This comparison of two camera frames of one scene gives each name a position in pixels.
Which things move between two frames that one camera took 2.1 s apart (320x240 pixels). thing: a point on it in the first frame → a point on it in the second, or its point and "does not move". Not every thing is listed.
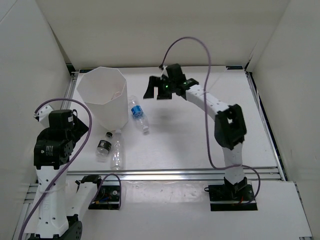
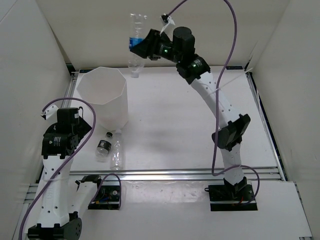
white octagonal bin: x=105 y=91 does not move
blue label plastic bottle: x=140 y=118 → x=137 y=32
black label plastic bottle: x=104 y=148 does not move
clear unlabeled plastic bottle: x=117 y=158 does not move
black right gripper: x=154 y=81 → x=147 y=48
